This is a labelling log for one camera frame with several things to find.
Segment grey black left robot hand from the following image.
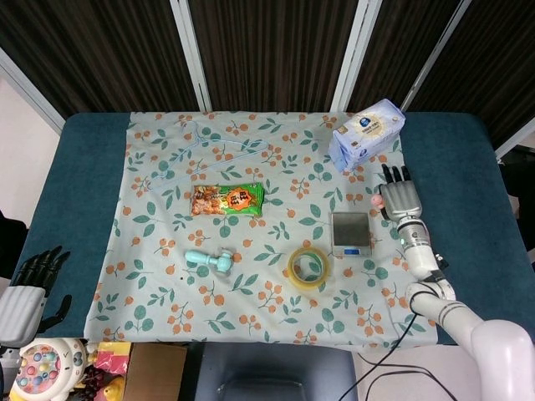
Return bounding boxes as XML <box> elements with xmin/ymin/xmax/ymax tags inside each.
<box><xmin>0</xmin><ymin>245</ymin><xmax>73</xmax><ymax>348</ymax></box>

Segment grey black right robot hand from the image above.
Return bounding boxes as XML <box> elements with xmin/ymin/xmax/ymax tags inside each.
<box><xmin>378</xmin><ymin>165</ymin><xmax>424</xmax><ymax>221</ymax></box>

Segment small pink toy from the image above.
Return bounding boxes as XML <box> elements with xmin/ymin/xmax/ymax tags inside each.
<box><xmin>371</xmin><ymin>193</ymin><xmax>389</xmax><ymax>218</ymax></box>

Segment small digital scale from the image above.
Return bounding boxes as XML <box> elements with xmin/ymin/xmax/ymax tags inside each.
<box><xmin>330</xmin><ymin>211</ymin><xmax>373</xmax><ymax>257</ymax></box>

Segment white toy fishing game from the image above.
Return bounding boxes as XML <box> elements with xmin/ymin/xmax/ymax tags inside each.
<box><xmin>8</xmin><ymin>337</ymin><xmax>89</xmax><ymax>401</ymax></box>

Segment light blue tissue pack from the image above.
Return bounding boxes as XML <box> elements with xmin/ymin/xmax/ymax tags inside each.
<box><xmin>328</xmin><ymin>99</ymin><xmax>406</xmax><ymax>173</ymax></box>

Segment yellow pink toy package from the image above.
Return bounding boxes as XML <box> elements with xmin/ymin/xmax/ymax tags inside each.
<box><xmin>85</xmin><ymin>341</ymin><xmax>133</xmax><ymax>379</ymax></box>

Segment yellow duck toy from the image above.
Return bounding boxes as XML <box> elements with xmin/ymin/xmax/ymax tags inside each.
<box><xmin>99</xmin><ymin>375</ymin><xmax>126</xmax><ymax>401</ymax></box>

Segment yellow packing tape roll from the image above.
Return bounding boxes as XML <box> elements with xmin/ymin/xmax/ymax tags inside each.
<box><xmin>287</xmin><ymin>246</ymin><xmax>334</xmax><ymax>289</ymax></box>

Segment brown cardboard box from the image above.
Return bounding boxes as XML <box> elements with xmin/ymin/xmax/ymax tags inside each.
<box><xmin>123</xmin><ymin>342</ymin><xmax>188</xmax><ymax>401</ymax></box>

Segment floral print tablecloth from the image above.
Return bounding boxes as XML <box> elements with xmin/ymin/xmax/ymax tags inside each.
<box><xmin>83</xmin><ymin>110</ymin><xmax>440</xmax><ymax>346</ymax></box>

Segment green orange snack bag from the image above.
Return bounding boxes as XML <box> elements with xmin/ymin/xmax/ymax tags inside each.
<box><xmin>191</xmin><ymin>181</ymin><xmax>266</xmax><ymax>217</ymax></box>

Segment dark folding screen white frames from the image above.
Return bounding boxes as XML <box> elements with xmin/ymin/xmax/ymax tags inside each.
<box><xmin>0</xmin><ymin>0</ymin><xmax>535</xmax><ymax>151</ymax></box>

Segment dark blue chair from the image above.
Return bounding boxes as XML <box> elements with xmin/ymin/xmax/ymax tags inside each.
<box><xmin>186</xmin><ymin>342</ymin><xmax>359</xmax><ymax>401</ymax></box>

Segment black cable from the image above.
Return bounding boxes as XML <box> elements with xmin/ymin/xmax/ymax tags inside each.
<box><xmin>339</xmin><ymin>292</ymin><xmax>461</xmax><ymax>401</ymax></box>

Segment light blue wire hanger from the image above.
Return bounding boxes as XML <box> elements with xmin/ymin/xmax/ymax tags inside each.
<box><xmin>150</xmin><ymin>121</ymin><xmax>271</xmax><ymax>194</ymax></box>

